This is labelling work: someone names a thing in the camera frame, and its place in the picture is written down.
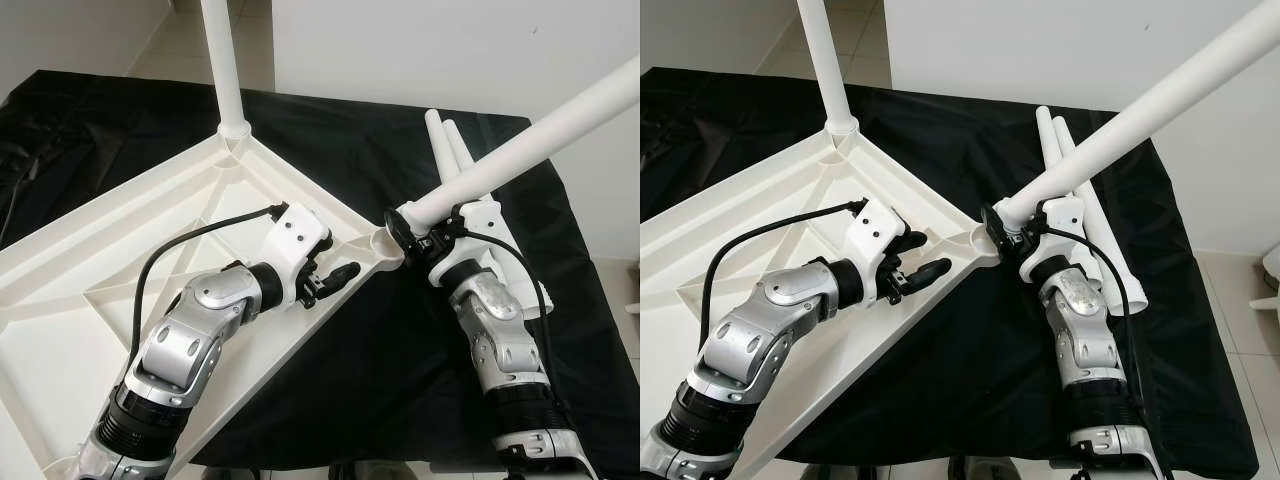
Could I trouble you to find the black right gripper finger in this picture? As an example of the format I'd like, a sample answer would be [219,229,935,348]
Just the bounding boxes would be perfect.
[385,206,417,267]
[980,203,1010,264]

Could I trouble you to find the black table cloth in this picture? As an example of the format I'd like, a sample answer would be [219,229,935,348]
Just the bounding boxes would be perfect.
[640,65,1261,479]
[0,68,641,471]

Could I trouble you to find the white plastic table top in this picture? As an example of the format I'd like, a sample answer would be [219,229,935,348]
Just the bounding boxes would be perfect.
[640,127,1002,480]
[0,130,407,480]

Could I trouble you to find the white plastic table leg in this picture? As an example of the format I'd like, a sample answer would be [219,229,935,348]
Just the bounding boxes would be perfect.
[995,0,1280,234]
[442,118,551,323]
[424,108,531,301]
[1035,105,1111,286]
[395,57,641,237]
[797,0,861,137]
[200,0,253,141]
[1052,115,1152,317]

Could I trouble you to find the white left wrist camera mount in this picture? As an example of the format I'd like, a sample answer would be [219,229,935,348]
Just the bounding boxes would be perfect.
[262,202,334,311]
[848,197,917,307]

